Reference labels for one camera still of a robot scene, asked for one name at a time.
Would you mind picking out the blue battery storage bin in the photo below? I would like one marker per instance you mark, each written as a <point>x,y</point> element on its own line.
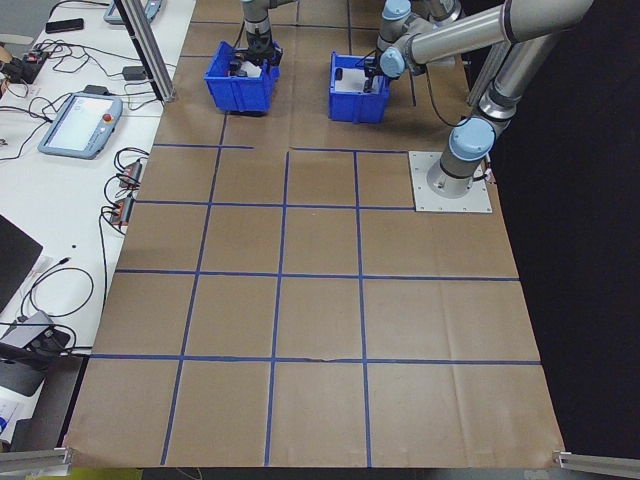
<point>357,107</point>

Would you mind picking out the blue switch storage bin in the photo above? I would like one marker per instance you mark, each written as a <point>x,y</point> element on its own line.
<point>235,97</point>

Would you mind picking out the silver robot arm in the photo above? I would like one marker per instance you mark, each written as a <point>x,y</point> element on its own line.
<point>475,30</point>

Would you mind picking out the orange black adapter box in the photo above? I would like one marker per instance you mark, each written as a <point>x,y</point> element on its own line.
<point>133,172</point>
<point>124,211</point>

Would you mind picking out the grey hub box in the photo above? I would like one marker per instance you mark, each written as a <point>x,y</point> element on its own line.
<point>30,325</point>

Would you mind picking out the white cardboard box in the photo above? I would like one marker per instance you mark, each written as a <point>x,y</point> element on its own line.
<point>10,415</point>

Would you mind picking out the white foam bin liner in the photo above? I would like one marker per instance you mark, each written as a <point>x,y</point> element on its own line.
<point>257,72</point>
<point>350,80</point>

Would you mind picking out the black power adapter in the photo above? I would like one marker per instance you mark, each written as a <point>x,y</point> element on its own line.
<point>134,74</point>
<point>97,90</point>

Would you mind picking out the grey blue teach pendant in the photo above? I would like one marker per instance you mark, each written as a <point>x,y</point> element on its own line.
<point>109,12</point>
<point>75,125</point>

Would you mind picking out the black smartphone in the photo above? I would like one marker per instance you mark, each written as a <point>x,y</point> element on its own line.
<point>65,25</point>

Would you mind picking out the black red electronics board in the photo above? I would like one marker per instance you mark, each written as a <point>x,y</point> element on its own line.
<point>25,62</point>

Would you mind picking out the black laptop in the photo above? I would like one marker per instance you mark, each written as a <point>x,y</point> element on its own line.
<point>15,265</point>

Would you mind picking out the black device stand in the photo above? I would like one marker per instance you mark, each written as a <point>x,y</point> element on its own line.
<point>17,377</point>

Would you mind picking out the aluminium profile bar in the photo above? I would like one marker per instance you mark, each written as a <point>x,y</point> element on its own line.
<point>600,462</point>
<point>35,457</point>

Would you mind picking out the aluminium profile post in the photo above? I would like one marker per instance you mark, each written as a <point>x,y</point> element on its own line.
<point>487,75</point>
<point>150,60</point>

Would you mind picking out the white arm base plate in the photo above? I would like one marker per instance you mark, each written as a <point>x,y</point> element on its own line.
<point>425,200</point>

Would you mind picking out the black frame cover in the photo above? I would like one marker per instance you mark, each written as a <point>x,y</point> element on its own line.
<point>590,250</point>

